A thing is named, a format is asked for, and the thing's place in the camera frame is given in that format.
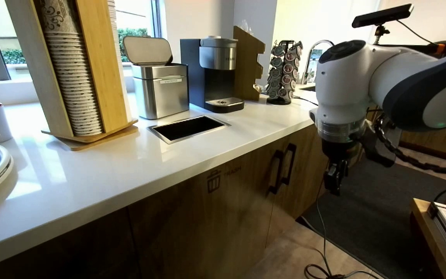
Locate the stack of patterned paper cups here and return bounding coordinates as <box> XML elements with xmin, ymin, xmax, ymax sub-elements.
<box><xmin>36</xmin><ymin>0</ymin><xmax>105</xmax><ymax>139</ymax></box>

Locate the light wooden table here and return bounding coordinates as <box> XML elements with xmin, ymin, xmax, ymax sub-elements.
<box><xmin>409</xmin><ymin>197</ymin><xmax>446</xmax><ymax>279</ymax></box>

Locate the coffee pod carousel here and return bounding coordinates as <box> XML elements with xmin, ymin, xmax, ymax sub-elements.
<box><xmin>265</xmin><ymin>39</ymin><xmax>305</xmax><ymax>106</ymax></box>

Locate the small dark door label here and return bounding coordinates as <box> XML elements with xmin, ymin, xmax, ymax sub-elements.
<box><xmin>205</xmin><ymin>174</ymin><xmax>223</xmax><ymax>196</ymax></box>

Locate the wooden cup dispenser stand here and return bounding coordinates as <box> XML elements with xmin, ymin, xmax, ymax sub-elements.
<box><xmin>5</xmin><ymin>0</ymin><xmax>139</xmax><ymax>146</ymax></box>

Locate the black cable drag chain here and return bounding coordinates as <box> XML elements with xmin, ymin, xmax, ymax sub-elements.
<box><xmin>375</xmin><ymin>126</ymin><xmax>446</xmax><ymax>177</ymax></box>

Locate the wooden cabinet side panel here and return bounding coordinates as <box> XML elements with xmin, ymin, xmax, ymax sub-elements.
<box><xmin>0</xmin><ymin>207</ymin><xmax>132</xmax><ymax>279</ymax></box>

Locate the stainless steel lidded bin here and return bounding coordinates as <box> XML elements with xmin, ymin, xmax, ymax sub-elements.
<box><xmin>122</xmin><ymin>36</ymin><xmax>191</xmax><ymax>122</ymax></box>

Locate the thin black cable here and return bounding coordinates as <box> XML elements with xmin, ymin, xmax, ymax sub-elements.
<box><xmin>297</xmin><ymin>199</ymin><xmax>383</xmax><ymax>279</ymax></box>

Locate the dark grey floor mat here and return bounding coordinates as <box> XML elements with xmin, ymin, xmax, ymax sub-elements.
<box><xmin>301</xmin><ymin>159</ymin><xmax>446</xmax><ymax>279</ymax></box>

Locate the stepped wooden organizer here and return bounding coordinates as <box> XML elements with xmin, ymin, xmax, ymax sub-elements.
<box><xmin>232</xmin><ymin>25</ymin><xmax>266</xmax><ymax>103</ymax></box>

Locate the wooden cabinet row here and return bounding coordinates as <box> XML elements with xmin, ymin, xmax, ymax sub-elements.
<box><xmin>398</xmin><ymin>115</ymin><xmax>446</xmax><ymax>163</ymax></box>

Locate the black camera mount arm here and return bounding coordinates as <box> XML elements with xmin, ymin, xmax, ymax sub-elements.
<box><xmin>370</xmin><ymin>22</ymin><xmax>446</xmax><ymax>60</ymax></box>

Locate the black cabinet door handle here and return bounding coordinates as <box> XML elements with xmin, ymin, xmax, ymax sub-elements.
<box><xmin>280</xmin><ymin>143</ymin><xmax>299</xmax><ymax>188</ymax></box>
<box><xmin>266</xmin><ymin>149</ymin><xmax>287</xmax><ymax>197</ymax></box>

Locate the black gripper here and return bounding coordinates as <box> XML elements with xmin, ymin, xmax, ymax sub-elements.
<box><xmin>321</xmin><ymin>139</ymin><xmax>362</xmax><ymax>197</ymax></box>

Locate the black and silver coffee machine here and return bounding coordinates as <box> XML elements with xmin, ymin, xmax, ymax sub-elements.
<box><xmin>180</xmin><ymin>36</ymin><xmax>246</xmax><ymax>115</ymax></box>

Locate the black stereo camera bar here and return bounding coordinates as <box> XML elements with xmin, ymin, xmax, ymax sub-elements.
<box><xmin>350</xmin><ymin>4</ymin><xmax>415</xmax><ymax>30</ymax></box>

